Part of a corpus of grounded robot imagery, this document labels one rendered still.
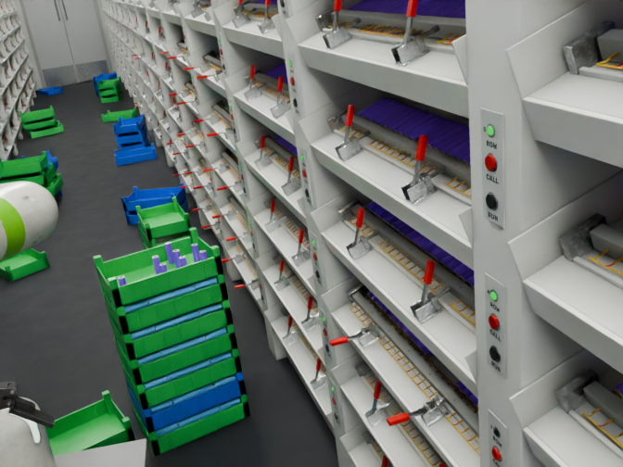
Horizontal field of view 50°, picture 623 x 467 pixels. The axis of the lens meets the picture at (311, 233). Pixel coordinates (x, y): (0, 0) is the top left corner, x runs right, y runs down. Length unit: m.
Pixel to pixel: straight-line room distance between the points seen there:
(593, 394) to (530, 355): 0.08
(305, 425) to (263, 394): 0.22
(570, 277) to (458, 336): 0.30
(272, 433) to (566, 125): 1.55
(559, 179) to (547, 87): 0.10
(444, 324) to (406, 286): 0.13
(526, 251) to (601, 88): 0.18
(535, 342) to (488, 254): 0.11
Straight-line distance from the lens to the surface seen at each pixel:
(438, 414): 1.14
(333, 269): 1.44
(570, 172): 0.73
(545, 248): 0.74
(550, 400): 0.84
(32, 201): 1.30
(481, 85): 0.73
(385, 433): 1.43
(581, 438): 0.82
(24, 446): 1.32
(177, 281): 1.83
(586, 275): 0.72
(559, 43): 0.68
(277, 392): 2.18
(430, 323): 1.02
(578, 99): 0.63
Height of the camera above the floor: 1.25
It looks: 22 degrees down
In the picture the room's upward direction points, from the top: 7 degrees counter-clockwise
